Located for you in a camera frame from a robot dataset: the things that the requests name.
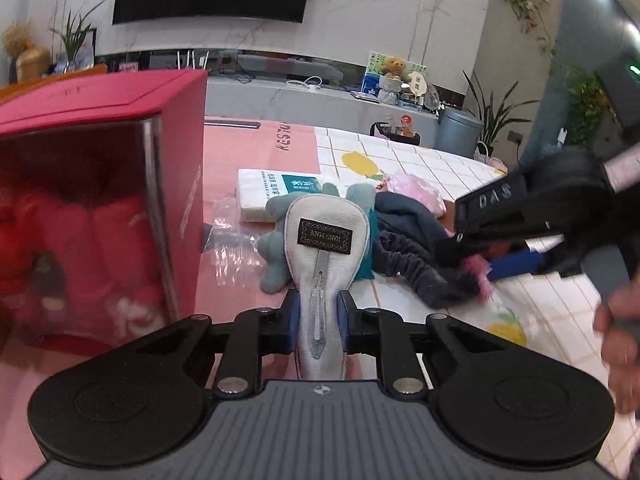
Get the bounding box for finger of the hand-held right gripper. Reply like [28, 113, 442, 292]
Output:
[435, 225, 566, 266]
[487, 249, 563, 282]

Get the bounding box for grey white fabric pouch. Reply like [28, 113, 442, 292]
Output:
[282, 195, 371, 381]

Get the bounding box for clear plastic bag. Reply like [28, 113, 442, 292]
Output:
[202, 195, 288, 281]

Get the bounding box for grey trash can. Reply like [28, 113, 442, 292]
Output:
[435, 107, 485, 158]

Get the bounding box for white tissue pack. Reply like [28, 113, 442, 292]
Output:
[236, 167, 326, 223]

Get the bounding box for person's right hand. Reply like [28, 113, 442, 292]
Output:
[594, 285, 640, 415]

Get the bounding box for leafy plant on dresser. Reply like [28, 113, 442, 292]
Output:
[562, 62, 618, 148]

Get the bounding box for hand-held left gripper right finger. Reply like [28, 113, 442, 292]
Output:
[339, 291, 546, 396]

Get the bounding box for brown teddy bear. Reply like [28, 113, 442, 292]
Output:
[377, 56, 408, 106]

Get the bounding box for pink fuzzy item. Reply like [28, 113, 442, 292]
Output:
[460, 255, 493, 301]

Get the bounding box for dark navy cloth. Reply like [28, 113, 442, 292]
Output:
[375, 192, 451, 241]

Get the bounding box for red display box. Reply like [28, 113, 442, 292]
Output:
[0, 69, 208, 356]

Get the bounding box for dark ruffled cloth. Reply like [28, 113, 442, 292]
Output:
[372, 232, 493, 311]

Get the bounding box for gold vase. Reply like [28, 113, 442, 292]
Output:
[15, 45, 51, 81]

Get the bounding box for orange cardboard box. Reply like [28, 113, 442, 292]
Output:
[0, 63, 108, 106]

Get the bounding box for green picture board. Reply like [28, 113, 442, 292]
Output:
[361, 51, 428, 98]

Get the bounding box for pink plastic bag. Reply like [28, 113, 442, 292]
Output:
[385, 172, 446, 218]

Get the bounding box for clear hair clip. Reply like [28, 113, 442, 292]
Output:
[307, 252, 331, 361]

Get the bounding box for white router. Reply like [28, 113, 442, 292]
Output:
[172, 50, 211, 71]

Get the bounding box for dried flower bunch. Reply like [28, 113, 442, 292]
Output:
[0, 22, 33, 58]

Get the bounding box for group of red plush toys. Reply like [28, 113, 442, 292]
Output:
[0, 175, 171, 341]

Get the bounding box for white marble tv console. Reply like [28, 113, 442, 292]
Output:
[202, 47, 443, 131]

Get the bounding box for long-leaf potted plant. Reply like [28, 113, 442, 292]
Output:
[462, 70, 538, 158]

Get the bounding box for hanging vine plant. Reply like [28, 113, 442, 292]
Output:
[502, 0, 556, 56]

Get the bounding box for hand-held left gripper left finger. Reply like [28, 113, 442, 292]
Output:
[90, 291, 301, 397]

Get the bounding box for green plant in vase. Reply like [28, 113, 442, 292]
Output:
[47, 0, 108, 71]

